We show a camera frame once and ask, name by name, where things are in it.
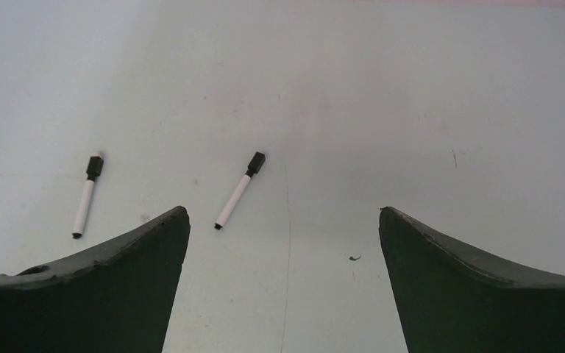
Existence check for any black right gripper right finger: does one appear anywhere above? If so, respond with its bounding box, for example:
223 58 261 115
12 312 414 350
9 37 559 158
379 207 565 352

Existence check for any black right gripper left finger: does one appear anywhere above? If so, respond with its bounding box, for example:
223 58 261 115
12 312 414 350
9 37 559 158
0 206 191 352

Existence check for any white marker pen black tip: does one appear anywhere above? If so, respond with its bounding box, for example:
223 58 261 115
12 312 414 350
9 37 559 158
71 151 104 239

